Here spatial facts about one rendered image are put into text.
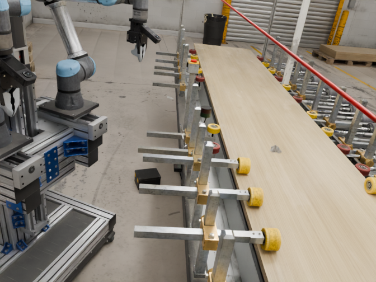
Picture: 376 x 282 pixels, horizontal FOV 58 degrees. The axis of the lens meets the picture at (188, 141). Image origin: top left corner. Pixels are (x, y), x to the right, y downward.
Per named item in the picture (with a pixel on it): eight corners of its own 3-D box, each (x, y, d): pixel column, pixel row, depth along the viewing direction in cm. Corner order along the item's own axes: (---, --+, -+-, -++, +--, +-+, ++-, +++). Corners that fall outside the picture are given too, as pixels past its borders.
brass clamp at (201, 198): (195, 204, 140) (197, 194, 138) (193, 184, 152) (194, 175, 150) (210, 205, 141) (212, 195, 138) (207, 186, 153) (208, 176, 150)
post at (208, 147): (191, 234, 157) (205, 144, 135) (190, 229, 161) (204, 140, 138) (198, 234, 158) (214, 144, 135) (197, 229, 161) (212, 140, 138)
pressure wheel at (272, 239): (267, 229, 120) (260, 225, 128) (266, 252, 120) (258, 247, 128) (283, 230, 121) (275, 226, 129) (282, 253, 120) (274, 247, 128)
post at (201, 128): (187, 205, 181) (198, 125, 159) (187, 201, 184) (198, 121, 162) (193, 206, 181) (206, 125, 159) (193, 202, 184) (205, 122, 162)
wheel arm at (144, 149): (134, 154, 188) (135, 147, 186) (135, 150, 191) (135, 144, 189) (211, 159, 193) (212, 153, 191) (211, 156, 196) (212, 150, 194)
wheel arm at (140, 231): (133, 238, 118) (134, 230, 116) (134, 231, 121) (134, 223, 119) (272, 244, 123) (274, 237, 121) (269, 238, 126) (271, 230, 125)
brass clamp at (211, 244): (201, 250, 118) (202, 239, 116) (197, 223, 130) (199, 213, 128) (218, 250, 119) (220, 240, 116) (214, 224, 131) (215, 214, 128)
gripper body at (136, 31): (134, 40, 178) (134, 16, 173) (148, 43, 176) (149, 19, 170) (126, 42, 172) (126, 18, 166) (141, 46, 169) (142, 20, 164)
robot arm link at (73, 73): (51, 88, 175) (50, 62, 169) (66, 81, 187) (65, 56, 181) (73, 93, 173) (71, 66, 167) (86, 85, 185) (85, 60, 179)
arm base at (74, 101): (48, 105, 180) (47, 87, 175) (67, 97, 192) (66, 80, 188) (72, 112, 176) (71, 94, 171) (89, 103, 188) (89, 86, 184)
